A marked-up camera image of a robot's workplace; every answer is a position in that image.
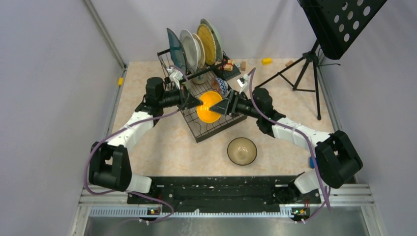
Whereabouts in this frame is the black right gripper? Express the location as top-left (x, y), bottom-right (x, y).
top-left (209, 89), bottom-right (261, 119)

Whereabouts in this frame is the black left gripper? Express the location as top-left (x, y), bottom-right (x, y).
top-left (159, 83), bottom-right (203, 110)

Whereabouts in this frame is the black wire dish rack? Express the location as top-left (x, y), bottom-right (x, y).
top-left (156, 48), bottom-right (248, 144)

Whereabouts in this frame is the yellow bowl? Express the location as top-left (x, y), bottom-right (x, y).
top-left (196, 91), bottom-right (223, 123)

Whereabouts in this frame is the red patterned bowl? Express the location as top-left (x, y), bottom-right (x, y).
top-left (211, 77), bottom-right (229, 98)

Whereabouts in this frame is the cream floral plate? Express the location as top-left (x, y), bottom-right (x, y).
top-left (192, 33), bottom-right (206, 68)

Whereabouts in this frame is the dark teal square plate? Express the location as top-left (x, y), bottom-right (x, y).
top-left (166, 28), bottom-right (189, 76)

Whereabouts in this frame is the brown glazed bowl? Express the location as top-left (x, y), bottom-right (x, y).
top-left (227, 137), bottom-right (258, 166)

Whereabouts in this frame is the white plate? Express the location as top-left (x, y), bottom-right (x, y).
top-left (179, 29), bottom-right (201, 71)

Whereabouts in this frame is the light green flower plate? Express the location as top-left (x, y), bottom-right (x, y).
top-left (200, 18), bottom-right (223, 62)

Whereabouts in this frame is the yellow bamboo pattern plate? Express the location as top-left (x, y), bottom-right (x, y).
top-left (197, 24), bottom-right (216, 65)

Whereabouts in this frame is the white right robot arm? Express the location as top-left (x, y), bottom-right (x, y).
top-left (209, 88), bottom-right (363, 203)

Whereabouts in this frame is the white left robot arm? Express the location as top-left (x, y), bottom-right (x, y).
top-left (86, 77), bottom-right (202, 203)

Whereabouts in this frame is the small wooden block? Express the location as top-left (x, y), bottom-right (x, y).
top-left (240, 61), bottom-right (246, 71)

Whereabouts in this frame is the yellow lego block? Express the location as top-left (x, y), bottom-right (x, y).
top-left (261, 58), bottom-right (272, 65)

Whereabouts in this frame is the brown wooden block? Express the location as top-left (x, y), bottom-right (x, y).
top-left (285, 60), bottom-right (294, 67)

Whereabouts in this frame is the blue toy car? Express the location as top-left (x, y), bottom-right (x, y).
top-left (309, 157), bottom-right (318, 169)

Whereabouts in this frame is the black music stand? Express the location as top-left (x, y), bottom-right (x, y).
top-left (259, 0), bottom-right (386, 120)

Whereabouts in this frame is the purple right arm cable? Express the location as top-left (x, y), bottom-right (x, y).
top-left (247, 67), bottom-right (332, 224)

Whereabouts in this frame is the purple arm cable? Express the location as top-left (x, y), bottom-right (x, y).
top-left (83, 65), bottom-right (193, 225)
top-left (247, 67), bottom-right (332, 224)

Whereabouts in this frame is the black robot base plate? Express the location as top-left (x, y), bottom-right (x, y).
top-left (126, 175), bottom-right (322, 218)

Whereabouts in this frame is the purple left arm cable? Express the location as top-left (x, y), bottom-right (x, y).
top-left (83, 65), bottom-right (193, 225)

